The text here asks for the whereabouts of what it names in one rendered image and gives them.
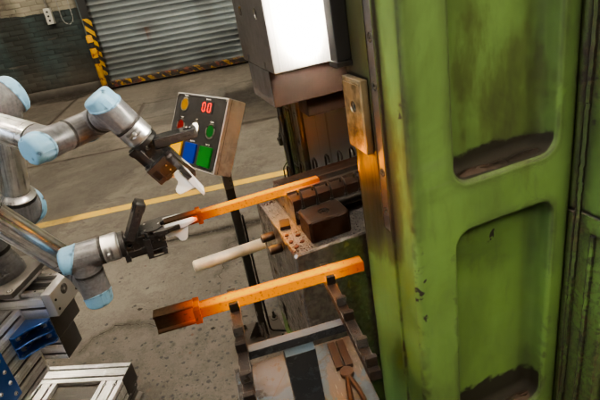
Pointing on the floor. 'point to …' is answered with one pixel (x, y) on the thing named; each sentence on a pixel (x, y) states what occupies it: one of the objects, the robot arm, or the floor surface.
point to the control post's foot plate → (263, 329)
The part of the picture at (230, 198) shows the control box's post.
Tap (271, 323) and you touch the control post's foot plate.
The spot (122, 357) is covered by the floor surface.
